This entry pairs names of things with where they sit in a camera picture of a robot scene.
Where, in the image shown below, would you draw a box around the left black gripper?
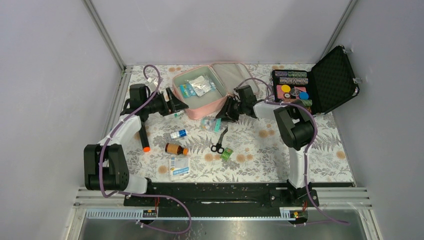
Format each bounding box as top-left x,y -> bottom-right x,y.
143,87 -> 189,117

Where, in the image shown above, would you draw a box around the bandage packet with teal card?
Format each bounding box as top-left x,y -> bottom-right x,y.
200,116 -> 221,133

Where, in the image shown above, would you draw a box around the white sachets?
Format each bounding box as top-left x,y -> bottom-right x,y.
188,75 -> 216,97

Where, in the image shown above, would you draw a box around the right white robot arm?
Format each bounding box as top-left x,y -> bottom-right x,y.
216,85 -> 318,206

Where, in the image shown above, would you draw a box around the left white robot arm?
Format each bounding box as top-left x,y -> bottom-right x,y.
83,83 -> 189,206

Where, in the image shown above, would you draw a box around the blue blister pack in kit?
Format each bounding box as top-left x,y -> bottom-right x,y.
179,83 -> 197,99

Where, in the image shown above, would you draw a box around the pink medicine kit case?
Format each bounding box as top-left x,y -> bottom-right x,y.
172,62 -> 260,120

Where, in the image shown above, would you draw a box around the white plastic bottle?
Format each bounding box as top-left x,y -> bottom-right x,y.
170,111 -> 185,119

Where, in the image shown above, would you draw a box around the small blue label bottle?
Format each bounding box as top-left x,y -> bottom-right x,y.
170,129 -> 188,140

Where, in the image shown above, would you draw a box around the black thermometer orange tip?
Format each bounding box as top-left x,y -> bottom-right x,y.
138,122 -> 151,153

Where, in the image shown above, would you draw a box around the small green box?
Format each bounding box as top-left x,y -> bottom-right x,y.
220,147 -> 234,162

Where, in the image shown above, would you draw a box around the brown syrup bottle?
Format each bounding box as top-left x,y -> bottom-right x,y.
165,143 -> 189,156

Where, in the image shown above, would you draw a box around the floral table mat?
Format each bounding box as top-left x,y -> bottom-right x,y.
99,63 -> 355,184

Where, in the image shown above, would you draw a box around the white blue gauze packet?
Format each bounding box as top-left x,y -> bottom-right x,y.
169,156 -> 191,181

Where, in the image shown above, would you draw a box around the black poker chip case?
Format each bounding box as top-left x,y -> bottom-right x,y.
270,45 -> 360,115

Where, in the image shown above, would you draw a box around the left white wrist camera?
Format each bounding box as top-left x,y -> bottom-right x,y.
147,76 -> 162,96

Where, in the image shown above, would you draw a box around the black handled scissors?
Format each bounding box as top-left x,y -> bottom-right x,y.
210,127 -> 228,154

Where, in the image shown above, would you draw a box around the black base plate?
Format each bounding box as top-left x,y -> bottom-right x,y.
123,182 -> 320,218

